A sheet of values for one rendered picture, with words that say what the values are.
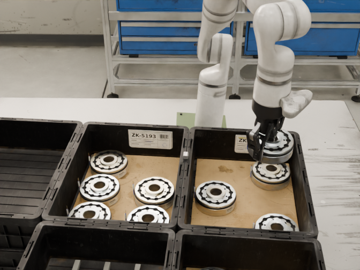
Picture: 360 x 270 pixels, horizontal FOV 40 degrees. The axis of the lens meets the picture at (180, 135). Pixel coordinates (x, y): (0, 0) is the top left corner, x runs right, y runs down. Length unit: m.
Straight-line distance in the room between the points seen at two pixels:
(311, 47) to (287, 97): 2.29
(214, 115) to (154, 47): 1.66
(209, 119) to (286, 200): 0.44
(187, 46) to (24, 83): 1.24
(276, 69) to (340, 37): 2.36
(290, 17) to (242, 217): 0.53
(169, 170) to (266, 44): 0.57
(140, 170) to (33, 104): 0.75
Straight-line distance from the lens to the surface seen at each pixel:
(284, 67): 0.97
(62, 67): 3.88
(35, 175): 1.42
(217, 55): 1.51
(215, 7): 1.32
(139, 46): 3.22
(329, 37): 3.30
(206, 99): 1.58
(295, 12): 0.94
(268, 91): 1.00
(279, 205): 1.29
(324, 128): 1.86
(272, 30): 0.92
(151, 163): 1.41
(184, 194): 1.15
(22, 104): 2.02
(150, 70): 3.74
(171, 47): 3.21
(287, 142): 1.15
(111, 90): 3.38
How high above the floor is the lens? 1.69
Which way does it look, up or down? 34 degrees down
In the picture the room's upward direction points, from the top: straight up
